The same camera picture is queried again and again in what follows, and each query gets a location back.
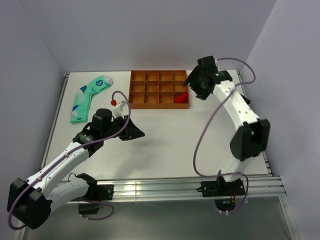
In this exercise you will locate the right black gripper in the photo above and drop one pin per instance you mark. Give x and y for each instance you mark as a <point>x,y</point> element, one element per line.
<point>202,94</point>

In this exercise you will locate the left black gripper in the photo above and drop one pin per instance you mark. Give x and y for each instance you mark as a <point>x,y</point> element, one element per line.
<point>131,132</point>

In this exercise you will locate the red santa sock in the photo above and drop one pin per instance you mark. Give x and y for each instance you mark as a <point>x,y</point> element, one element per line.
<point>181,99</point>

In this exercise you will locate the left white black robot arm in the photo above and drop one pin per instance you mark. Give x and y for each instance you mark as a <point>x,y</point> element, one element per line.
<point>33,200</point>

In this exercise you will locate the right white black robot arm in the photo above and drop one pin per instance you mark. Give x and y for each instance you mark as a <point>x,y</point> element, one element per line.
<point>251,132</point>

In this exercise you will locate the orange compartment tray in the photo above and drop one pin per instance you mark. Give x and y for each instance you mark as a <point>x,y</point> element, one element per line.
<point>157,89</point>

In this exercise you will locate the mint green patterned sock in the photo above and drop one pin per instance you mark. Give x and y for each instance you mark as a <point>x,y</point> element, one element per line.
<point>83,98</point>

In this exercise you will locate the black blue sports sock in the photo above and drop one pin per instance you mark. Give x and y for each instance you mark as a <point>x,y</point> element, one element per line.
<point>247,101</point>

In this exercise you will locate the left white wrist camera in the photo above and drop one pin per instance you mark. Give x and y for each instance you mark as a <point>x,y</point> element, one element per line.
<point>118,108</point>

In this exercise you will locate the aluminium front rail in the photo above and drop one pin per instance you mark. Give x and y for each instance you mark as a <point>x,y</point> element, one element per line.
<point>176,189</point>

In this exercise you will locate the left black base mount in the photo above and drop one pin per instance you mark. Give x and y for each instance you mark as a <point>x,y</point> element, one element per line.
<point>94,200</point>

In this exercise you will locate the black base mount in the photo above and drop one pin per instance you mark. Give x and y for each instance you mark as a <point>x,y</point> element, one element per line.
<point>94,200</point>
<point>228,190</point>

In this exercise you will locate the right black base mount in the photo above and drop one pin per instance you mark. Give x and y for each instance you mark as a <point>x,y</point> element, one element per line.
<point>228,190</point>

